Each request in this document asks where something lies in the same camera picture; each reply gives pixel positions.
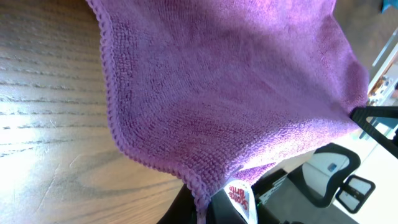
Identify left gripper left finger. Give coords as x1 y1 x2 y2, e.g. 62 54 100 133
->
157 184 197 224

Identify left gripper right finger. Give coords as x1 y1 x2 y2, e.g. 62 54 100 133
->
350 106 397 158

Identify purple microfiber cloth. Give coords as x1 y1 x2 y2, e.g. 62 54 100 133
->
88 0 369 223

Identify black office chair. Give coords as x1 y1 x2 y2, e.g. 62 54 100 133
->
252 143 376 214

